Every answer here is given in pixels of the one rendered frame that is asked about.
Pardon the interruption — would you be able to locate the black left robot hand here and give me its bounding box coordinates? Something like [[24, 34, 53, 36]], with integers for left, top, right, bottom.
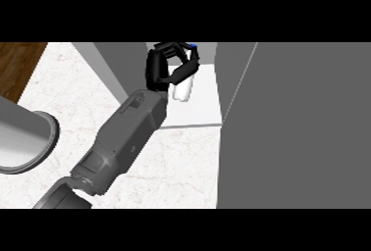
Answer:
[[145, 42, 201, 93]]

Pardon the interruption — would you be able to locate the large dark grey cabinet door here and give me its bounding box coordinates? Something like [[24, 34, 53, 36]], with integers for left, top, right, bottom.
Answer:
[[214, 42, 371, 210]]

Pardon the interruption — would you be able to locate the white water bottle blue cap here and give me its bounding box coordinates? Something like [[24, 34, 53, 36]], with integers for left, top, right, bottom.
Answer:
[[171, 42, 199, 103]]

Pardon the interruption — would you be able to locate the grey cylinder with rim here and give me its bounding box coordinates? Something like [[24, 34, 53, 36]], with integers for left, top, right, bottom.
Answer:
[[0, 95, 62, 176]]

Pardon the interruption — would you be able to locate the grey cabinet with white shelf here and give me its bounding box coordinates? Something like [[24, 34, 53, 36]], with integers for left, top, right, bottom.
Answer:
[[71, 42, 225, 130]]

